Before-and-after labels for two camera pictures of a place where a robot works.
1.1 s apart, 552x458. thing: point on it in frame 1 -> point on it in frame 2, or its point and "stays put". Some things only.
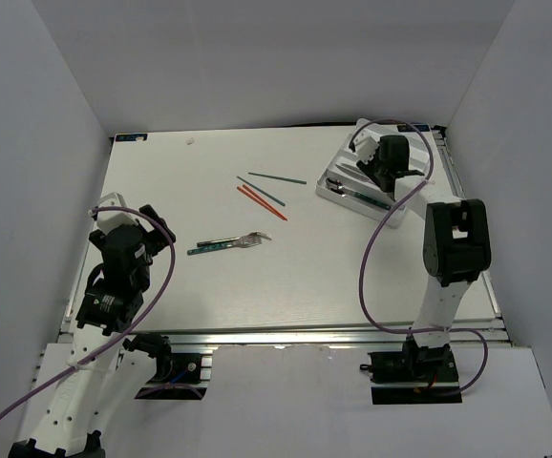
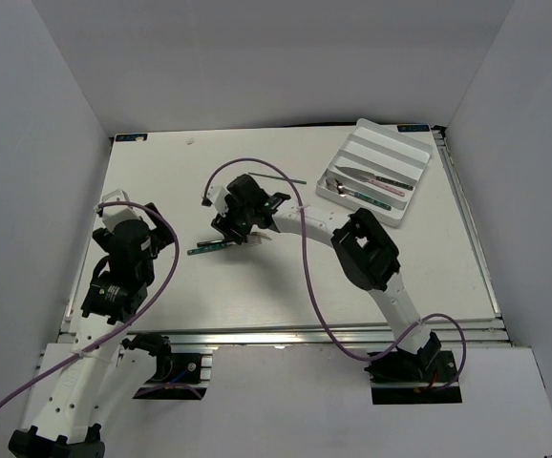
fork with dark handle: [247, 240] stays put
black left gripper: [157, 239] stays put
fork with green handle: [251, 239] stays put
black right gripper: [368, 168] -> [224, 225]
